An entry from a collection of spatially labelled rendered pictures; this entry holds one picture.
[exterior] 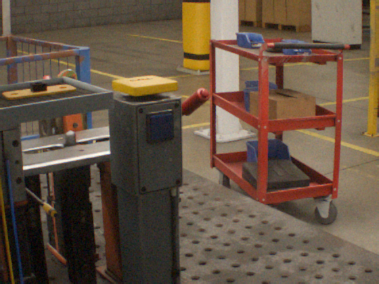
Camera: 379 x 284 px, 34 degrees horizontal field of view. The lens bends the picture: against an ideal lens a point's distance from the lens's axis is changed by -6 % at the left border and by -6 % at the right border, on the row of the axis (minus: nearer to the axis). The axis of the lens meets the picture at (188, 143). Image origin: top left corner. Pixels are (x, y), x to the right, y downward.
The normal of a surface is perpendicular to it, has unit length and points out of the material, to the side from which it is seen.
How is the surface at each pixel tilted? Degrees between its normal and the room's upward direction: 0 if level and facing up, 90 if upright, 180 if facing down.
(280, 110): 90
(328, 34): 90
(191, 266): 0
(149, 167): 90
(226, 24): 90
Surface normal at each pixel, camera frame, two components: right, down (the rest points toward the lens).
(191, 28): -0.82, 0.16
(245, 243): -0.01, -0.96
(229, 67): 0.54, 0.22
